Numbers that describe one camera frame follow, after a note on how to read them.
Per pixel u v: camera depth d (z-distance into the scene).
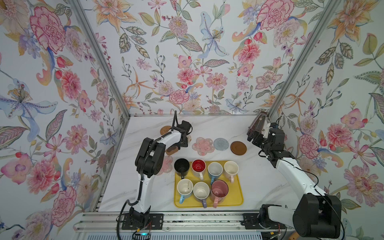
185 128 0.84
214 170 0.87
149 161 0.57
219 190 0.82
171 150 1.00
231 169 0.88
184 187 0.83
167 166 0.93
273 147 0.64
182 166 0.87
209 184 0.78
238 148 1.01
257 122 1.01
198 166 0.91
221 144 1.04
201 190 0.83
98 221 0.75
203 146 1.04
